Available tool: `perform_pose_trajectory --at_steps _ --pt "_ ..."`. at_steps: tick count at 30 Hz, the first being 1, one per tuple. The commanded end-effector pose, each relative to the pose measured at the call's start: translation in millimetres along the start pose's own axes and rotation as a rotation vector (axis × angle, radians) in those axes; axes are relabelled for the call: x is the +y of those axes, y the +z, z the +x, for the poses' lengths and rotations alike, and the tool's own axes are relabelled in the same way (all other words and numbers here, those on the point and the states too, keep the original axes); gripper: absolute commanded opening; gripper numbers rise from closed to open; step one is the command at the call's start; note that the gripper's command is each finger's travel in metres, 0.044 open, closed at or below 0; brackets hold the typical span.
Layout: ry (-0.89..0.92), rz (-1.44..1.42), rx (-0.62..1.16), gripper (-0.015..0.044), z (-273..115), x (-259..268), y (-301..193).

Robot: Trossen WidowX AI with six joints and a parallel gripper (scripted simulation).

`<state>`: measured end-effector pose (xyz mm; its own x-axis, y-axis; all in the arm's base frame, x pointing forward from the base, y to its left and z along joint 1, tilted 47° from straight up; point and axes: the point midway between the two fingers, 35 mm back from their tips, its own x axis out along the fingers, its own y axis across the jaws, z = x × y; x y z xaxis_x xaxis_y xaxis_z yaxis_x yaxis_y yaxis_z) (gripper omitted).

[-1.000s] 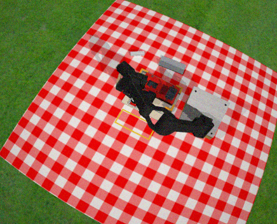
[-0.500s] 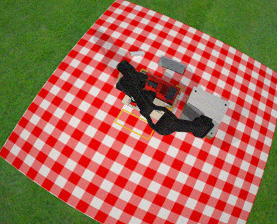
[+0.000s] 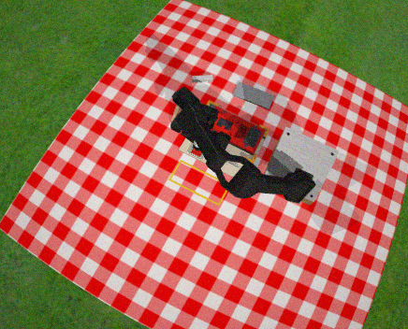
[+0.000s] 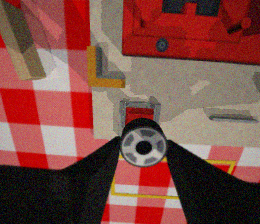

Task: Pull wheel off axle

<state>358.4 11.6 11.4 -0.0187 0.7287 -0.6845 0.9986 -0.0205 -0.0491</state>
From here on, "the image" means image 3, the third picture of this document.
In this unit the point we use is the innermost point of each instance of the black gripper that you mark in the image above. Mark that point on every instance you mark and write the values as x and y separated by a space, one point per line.
221 137

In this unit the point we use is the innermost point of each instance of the black wheel with grey hub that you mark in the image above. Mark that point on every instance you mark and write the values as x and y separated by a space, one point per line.
195 146

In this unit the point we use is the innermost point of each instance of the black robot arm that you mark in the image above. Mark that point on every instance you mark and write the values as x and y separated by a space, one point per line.
196 118

